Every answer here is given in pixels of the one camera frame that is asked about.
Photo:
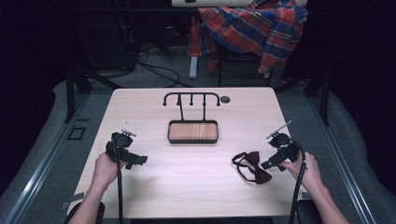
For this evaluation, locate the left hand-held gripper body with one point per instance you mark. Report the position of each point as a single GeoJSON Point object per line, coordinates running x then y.
{"type": "Point", "coordinates": [120, 146]}

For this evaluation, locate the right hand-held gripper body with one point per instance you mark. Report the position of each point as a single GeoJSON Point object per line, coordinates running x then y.
{"type": "Point", "coordinates": [285, 147]}

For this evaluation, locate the dark red bow tie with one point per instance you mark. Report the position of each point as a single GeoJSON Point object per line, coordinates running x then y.
{"type": "Point", "coordinates": [253, 168]}

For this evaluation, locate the person's left hand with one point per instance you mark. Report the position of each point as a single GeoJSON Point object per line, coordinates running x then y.
{"type": "Point", "coordinates": [106, 169]}

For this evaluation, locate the person's right hand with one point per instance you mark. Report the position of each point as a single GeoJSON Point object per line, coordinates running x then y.
{"type": "Point", "coordinates": [306, 172]}

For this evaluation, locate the black rack with wooden tray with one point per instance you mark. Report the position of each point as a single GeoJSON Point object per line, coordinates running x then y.
{"type": "Point", "coordinates": [193, 130]}

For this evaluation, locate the black metal stand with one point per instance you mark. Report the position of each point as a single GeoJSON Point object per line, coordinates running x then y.
{"type": "Point", "coordinates": [74, 90]}
{"type": "Point", "coordinates": [322, 93]}

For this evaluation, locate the grey tape strip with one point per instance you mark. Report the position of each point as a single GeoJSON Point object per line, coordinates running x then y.
{"type": "Point", "coordinates": [73, 199]}

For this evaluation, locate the red blue plaid shirt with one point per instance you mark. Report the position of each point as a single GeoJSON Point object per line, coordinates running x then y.
{"type": "Point", "coordinates": [255, 28]}

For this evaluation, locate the aluminium floor rail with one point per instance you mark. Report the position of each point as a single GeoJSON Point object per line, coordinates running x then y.
{"type": "Point", "coordinates": [342, 165]}
{"type": "Point", "coordinates": [40, 168]}

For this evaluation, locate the black chair frame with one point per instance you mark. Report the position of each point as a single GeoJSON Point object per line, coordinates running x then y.
{"type": "Point", "coordinates": [241, 67]}

